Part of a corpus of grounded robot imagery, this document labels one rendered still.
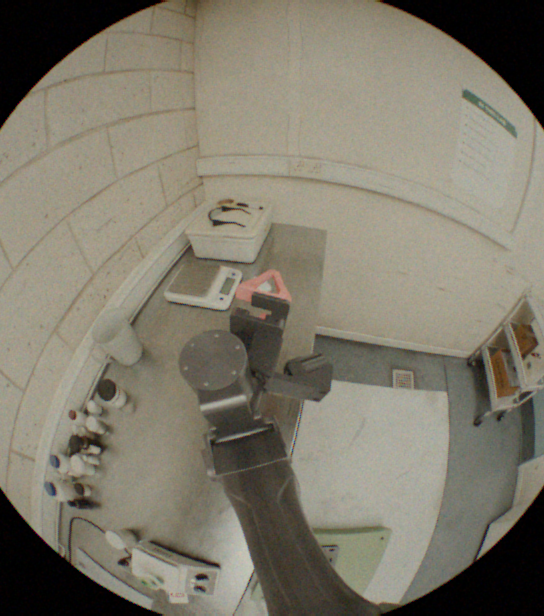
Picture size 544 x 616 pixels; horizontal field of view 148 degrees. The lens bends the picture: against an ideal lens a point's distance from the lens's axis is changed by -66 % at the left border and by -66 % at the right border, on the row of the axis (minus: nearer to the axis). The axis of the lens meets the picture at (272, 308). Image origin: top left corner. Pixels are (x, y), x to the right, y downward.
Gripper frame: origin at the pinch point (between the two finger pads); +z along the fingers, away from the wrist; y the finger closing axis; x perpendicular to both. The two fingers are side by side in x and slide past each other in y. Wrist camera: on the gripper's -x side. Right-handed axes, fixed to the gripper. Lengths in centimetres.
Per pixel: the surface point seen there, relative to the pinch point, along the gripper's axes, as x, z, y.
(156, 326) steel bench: 37, 8, -34
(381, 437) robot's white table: -36.1, -11.9, -26.4
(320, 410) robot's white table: -18.4, -5.9, -28.3
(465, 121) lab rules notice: -64, 78, 65
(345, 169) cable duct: -14, 77, 11
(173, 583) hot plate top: 3, -65, -25
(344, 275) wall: -32, 85, -51
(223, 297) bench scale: 17.8, 23.5, -28.8
